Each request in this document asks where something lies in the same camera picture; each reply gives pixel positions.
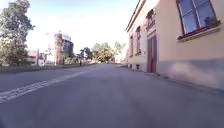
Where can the group of green trees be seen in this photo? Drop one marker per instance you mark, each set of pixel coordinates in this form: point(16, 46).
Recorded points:
point(101, 53)

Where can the grey asphalt road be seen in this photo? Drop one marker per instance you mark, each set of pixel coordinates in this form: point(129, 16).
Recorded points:
point(113, 100)

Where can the round brick tower building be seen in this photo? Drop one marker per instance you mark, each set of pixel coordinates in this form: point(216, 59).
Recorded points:
point(62, 46)

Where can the yellow building with red door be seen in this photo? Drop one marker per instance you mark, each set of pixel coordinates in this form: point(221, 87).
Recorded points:
point(190, 50)

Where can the low building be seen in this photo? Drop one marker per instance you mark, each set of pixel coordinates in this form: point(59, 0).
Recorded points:
point(32, 56)

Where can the grass verge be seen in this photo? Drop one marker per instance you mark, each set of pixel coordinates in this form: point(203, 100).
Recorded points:
point(30, 68)

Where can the pale cobbled strip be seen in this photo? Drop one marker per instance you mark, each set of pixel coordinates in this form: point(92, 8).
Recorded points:
point(30, 88)

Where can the tall dark green tree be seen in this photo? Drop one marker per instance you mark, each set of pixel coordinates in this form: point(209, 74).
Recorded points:
point(14, 33)

